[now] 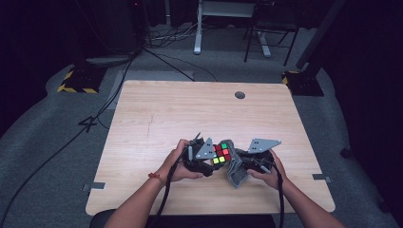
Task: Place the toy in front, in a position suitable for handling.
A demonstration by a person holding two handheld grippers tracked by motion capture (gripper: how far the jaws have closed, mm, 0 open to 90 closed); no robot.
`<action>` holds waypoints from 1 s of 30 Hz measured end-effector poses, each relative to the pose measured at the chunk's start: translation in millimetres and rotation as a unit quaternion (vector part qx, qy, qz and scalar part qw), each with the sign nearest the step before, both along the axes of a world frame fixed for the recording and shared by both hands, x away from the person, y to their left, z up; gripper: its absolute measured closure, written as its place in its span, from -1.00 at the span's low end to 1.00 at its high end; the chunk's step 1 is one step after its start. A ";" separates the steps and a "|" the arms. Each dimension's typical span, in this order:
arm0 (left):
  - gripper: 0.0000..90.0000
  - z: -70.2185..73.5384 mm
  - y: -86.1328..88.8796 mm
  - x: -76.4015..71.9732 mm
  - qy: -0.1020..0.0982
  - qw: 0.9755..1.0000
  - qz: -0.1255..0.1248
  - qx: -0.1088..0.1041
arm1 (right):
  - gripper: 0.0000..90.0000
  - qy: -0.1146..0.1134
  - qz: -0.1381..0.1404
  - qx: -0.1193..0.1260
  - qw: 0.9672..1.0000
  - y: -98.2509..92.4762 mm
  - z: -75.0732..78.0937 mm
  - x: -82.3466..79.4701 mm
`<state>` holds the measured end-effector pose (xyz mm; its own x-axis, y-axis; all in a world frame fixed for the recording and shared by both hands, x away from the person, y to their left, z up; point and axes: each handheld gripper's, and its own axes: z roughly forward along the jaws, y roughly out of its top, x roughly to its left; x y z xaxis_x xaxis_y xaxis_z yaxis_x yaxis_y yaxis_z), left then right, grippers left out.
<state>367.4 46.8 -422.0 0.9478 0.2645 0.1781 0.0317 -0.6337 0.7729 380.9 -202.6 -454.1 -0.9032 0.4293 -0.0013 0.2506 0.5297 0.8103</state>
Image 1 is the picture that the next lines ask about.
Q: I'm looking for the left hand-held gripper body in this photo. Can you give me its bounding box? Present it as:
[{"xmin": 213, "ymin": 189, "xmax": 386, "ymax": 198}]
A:
[{"xmin": 182, "ymin": 132, "xmax": 217, "ymax": 175}]

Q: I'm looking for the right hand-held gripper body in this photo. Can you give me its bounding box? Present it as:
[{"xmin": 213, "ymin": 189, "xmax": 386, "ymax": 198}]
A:
[{"xmin": 239, "ymin": 138, "xmax": 282, "ymax": 175}]

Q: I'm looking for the multicoloured puzzle cube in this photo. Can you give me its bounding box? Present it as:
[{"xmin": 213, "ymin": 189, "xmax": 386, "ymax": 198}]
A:
[{"xmin": 211, "ymin": 142, "xmax": 233, "ymax": 166}]

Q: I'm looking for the grey fluffy cloth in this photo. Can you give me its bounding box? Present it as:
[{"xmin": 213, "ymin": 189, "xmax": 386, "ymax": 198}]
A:
[{"xmin": 221, "ymin": 139, "xmax": 252, "ymax": 190}]

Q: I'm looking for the person's left hand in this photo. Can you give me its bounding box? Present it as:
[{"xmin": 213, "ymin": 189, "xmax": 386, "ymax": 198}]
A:
[{"xmin": 161, "ymin": 138, "xmax": 205, "ymax": 184}]

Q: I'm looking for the person's right hand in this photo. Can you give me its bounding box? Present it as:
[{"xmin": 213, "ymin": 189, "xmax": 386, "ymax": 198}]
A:
[{"xmin": 246, "ymin": 149, "xmax": 288, "ymax": 191}]

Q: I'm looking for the person's black clothing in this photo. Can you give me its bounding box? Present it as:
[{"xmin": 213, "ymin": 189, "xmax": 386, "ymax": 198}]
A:
[{"xmin": 148, "ymin": 214, "xmax": 278, "ymax": 228}]

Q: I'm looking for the yellow-black striped stand base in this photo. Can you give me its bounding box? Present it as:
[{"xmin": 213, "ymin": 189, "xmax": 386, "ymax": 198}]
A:
[
  {"xmin": 280, "ymin": 69, "xmax": 326, "ymax": 97},
  {"xmin": 56, "ymin": 65, "xmax": 107, "ymax": 95}
]

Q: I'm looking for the black round seat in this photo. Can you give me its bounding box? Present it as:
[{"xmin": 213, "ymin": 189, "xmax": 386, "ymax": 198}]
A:
[{"xmin": 89, "ymin": 208, "xmax": 119, "ymax": 228}]

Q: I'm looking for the black equipment cabinet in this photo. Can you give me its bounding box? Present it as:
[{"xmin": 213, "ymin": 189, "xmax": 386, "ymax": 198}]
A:
[{"xmin": 79, "ymin": 0, "xmax": 146, "ymax": 60}]

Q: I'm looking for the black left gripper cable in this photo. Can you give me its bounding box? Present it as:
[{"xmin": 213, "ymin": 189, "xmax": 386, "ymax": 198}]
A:
[{"xmin": 148, "ymin": 145, "xmax": 193, "ymax": 228}]

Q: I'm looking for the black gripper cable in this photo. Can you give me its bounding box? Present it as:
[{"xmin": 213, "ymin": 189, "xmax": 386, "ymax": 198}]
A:
[
  {"xmin": 148, "ymin": 145, "xmax": 193, "ymax": 228},
  {"xmin": 270, "ymin": 161, "xmax": 285, "ymax": 228}
]

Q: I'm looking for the red bead bracelet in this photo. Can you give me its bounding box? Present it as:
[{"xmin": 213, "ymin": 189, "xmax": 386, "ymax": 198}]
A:
[{"xmin": 147, "ymin": 172, "xmax": 167, "ymax": 187}]

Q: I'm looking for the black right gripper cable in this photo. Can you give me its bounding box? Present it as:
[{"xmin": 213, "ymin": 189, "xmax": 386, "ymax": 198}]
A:
[{"xmin": 270, "ymin": 161, "xmax": 285, "ymax": 228}]

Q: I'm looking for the grey metal table bracket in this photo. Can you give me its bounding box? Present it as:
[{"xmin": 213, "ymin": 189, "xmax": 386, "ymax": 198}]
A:
[
  {"xmin": 312, "ymin": 173, "xmax": 334, "ymax": 184},
  {"xmin": 81, "ymin": 181, "xmax": 106, "ymax": 193}
]

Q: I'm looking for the thin black floor cable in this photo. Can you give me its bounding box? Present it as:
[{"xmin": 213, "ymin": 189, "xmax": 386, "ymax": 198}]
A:
[
  {"xmin": 156, "ymin": 51, "xmax": 220, "ymax": 83},
  {"xmin": 142, "ymin": 47, "xmax": 195, "ymax": 82}
]

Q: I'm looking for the black metal chair frame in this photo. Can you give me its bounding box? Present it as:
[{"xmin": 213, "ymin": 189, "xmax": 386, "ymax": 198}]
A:
[{"xmin": 242, "ymin": 0, "xmax": 302, "ymax": 67}]

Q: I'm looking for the white desk frame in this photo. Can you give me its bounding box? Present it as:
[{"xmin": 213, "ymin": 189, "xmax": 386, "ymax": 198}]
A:
[{"xmin": 193, "ymin": 0, "xmax": 273, "ymax": 59}]

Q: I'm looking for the bundle of floor cables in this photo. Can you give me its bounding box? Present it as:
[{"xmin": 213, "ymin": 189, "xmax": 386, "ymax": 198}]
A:
[{"xmin": 144, "ymin": 18, "xmax": 210, "ymax": 49}]

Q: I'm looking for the dark slanted metal post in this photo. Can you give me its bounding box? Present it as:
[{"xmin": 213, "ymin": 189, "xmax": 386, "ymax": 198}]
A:
[{"xmin": 296, "ymin": 0, "xmax": 348, "ymax": 70}]

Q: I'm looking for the thick black floor cable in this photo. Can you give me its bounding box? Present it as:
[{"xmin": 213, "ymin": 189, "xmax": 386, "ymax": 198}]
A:
[{"xmin": 0, "ymin": 53, "xmax": 141, "ymax": 227}]

